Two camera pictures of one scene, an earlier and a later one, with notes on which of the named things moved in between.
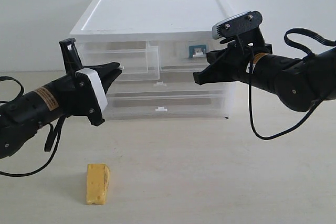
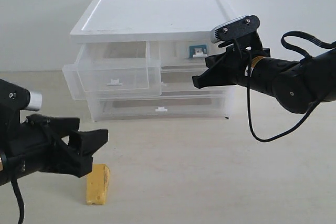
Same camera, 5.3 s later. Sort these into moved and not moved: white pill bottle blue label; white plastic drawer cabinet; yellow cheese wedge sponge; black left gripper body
Moved: black left gripper body
Not moved: white plastic drawer cabinet; yellow cheese wedge sponge; white pill bottle blue label
